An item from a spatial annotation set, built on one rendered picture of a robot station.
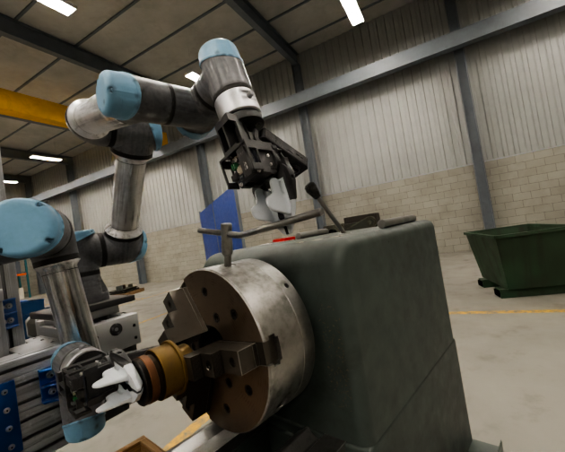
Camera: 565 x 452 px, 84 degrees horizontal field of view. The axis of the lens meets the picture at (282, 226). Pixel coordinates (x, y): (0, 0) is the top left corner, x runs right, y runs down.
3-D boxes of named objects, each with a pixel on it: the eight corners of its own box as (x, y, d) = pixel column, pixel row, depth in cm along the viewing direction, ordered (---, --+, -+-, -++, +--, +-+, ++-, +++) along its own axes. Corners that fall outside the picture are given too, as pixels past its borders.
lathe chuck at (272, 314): (207, 375, 79) (202, 253, 76) (305, 438, 58) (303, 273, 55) (174, 392, 73) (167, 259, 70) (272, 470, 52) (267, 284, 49)
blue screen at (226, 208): (197, 293, 903) (185, 212, 910) (224, 287, 935) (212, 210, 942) (232, 319, 526) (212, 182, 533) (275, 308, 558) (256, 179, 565)
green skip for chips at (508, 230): (472, 282, 517) (463, 232, 520) (538, 276, 492) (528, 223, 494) (505, 303, 388) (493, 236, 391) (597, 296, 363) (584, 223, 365)
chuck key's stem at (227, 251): (220, 280, 63) (218, 223, 62) (229, 278, 64) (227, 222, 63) (227, 282, 61) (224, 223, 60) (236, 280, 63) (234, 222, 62)
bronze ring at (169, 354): (171, 332, 60) (121, 350, 53) (198, 337, 54) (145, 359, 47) (178, 379, 60) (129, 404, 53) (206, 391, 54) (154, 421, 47)
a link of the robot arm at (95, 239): (53, 276, 100) (47, 235, 101) (99, 268, 110) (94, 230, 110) (59, 276, 92) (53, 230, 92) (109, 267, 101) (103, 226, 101)
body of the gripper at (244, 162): (228, 194, 51) (207, 130, 53) (265, 194, 57) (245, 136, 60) (256, 171, 46) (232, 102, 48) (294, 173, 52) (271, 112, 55)
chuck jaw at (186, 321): (212, 335, 66) (189, 289, 70) (222, 324, 63) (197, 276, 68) (162, 356, 57) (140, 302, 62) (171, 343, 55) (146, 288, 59)
